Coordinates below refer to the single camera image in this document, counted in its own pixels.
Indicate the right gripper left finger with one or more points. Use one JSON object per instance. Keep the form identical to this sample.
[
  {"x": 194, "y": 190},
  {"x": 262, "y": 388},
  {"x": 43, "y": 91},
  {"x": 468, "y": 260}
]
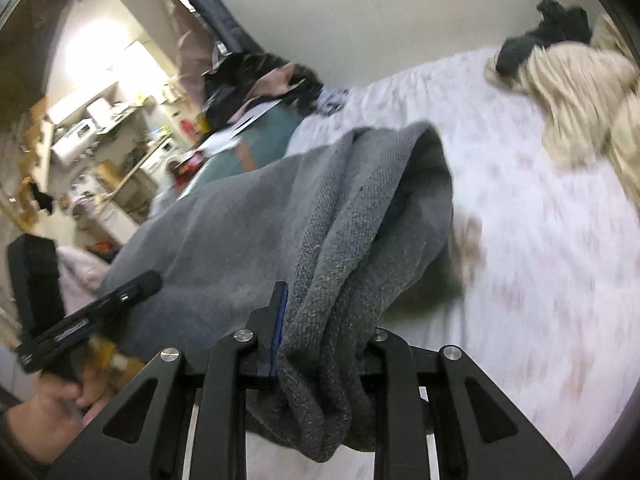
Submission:
[{"x": 180, "y": 418}]

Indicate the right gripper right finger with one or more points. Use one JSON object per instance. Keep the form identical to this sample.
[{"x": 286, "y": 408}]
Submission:
[{"x": 443, "y": 395}]

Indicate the dark grey pants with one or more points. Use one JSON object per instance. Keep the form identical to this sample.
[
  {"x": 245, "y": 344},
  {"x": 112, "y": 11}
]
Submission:
[{"x": 354, "y": 228}]

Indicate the person's left hand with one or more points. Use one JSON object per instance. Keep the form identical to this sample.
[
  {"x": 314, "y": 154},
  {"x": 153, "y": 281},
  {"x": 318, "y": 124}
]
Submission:
[{"x": 47, "y": 423}]

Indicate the pink bedding pile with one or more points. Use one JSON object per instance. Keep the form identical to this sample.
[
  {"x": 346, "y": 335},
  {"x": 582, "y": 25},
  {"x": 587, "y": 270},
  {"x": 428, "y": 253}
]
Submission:
[{"x": 81, "y": 275}]

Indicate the white microwave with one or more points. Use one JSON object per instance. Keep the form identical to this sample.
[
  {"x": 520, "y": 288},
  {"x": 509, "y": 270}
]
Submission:
[{"x": 72, "y": 144}]

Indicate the white floral bed sheet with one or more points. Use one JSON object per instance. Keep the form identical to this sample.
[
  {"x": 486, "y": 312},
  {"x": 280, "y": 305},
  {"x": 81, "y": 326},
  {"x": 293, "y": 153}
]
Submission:
[{"x": 550, "y": 302}]

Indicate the green bed headboard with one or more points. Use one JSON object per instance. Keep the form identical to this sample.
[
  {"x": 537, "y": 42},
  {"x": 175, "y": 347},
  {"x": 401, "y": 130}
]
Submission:
[{"x": 261, "y": 137}]

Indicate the pile of dark clothes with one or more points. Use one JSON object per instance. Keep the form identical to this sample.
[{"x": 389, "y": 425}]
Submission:
[{"x": 242, "y": 81}]

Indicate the beige floral quilt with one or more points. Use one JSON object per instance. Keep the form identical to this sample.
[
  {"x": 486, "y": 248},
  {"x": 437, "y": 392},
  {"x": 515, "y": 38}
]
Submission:
[{"x": 590, "y": 97}]

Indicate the black garment on quilt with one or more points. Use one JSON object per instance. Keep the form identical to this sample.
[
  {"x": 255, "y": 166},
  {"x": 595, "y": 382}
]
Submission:
[{"x": 558, "y": 24}]

